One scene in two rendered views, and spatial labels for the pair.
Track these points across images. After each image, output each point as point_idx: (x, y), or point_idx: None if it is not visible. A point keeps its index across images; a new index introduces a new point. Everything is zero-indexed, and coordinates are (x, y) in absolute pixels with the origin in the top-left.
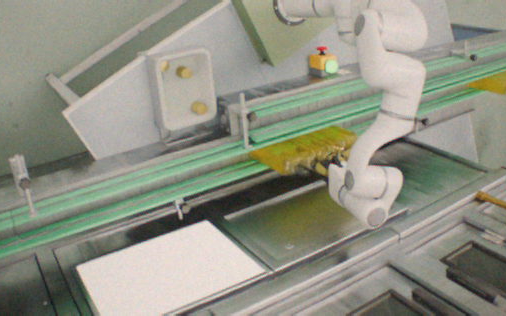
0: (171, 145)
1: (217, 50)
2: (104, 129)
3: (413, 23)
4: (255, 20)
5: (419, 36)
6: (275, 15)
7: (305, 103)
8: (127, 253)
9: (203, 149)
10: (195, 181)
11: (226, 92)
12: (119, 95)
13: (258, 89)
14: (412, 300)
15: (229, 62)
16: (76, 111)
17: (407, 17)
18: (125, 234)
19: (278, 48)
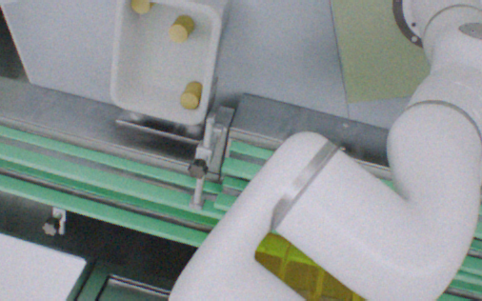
0: (122, 126)
1: (271, 19)
2: (49, 49)
3: (401, 249)
4: (340, 2)
5: (393, 290)
6: (391, 11)
7: None
8: None
9: (150, 162)
10: (113, 198)
11: (264, 94)
12: (81, 12)
13: (313, 121)
14: None
15: (287, 50)
16: (14, 5)
17: (410, 220)
18: (15, 198)
19: (371, 73)
